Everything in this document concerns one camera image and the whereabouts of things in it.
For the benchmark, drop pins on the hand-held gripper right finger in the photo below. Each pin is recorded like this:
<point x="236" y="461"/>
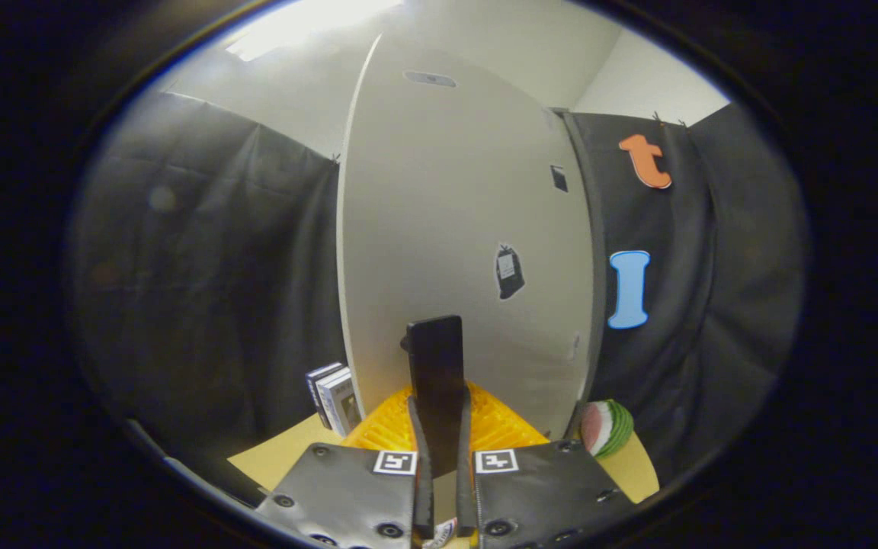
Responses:
<point x="466" y="488"/>

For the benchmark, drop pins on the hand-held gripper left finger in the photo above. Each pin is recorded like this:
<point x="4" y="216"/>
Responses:
<point x="424" y="488"/>

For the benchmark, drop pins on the white striped shoe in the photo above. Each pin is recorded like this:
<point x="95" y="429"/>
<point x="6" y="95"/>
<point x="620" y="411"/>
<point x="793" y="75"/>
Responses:
<point x="443" y="530"/>

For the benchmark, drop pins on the grey shoe cabinet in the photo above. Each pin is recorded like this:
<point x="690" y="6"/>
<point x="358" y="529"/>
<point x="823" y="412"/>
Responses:
<point x="600" y="267"/>

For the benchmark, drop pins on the white shoe cabinet door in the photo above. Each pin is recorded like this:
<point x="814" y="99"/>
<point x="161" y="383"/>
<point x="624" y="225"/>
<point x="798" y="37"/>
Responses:
<point x="408" y="191"/>

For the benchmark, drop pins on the grey cover book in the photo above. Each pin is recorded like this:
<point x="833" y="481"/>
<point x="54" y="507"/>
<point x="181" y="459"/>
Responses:
<point x="340" y="404"/>

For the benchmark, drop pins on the dark blue book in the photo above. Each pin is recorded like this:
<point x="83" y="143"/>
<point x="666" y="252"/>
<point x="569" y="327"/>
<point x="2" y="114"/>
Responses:
<point x="315" y="393"/>

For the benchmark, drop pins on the watermelon slice toy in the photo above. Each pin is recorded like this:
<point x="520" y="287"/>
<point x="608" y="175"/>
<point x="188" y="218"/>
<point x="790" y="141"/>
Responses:
<point x="610" y="427"/>

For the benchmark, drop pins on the black backdrop cloth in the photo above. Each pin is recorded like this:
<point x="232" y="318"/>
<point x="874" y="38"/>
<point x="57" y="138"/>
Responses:
<point x="203" y="267"/>

